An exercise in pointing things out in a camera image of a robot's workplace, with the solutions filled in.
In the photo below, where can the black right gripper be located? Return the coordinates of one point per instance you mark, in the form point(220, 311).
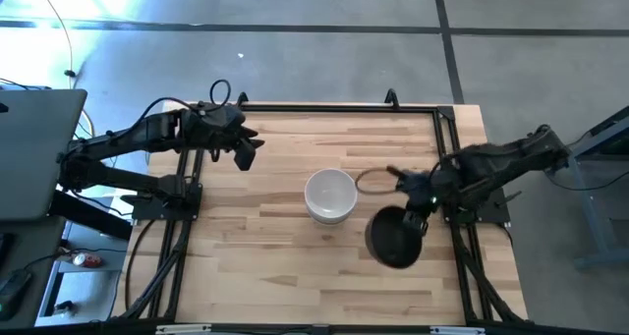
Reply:
point(422, 190)

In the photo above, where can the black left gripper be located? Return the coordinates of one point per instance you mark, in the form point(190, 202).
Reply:
point(216, 126)

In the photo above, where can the white ribbed bowl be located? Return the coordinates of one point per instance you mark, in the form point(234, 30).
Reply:
point(330, 192)
point(329, 221)

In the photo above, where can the dark bowl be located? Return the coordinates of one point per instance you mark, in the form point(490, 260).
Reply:
point(390, 246)

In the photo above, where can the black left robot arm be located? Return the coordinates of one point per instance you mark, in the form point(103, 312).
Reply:
point(123, 136)

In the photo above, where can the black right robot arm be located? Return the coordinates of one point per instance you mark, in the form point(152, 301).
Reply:
point(511, 158)

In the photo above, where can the red soda can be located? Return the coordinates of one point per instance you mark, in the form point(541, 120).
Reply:
point(87, 260)

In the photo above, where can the black handheld device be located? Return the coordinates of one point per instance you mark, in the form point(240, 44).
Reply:
point(12, 291)

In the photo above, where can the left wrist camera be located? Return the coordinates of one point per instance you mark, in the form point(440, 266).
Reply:
point(244, 155)

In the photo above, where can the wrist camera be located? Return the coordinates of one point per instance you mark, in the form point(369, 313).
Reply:
point(415, 222)
point(244, 155)

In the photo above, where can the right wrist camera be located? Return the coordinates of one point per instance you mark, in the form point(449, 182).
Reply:
point(415, 222)

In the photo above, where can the black aluminium table frame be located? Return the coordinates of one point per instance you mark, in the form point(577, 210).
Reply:
point(344, 109)

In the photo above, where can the silver bracket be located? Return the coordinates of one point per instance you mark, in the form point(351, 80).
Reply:
point(457, 330)
point(184, 329)

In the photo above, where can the blue metal table frame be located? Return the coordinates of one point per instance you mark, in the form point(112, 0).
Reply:
point(589, 202)

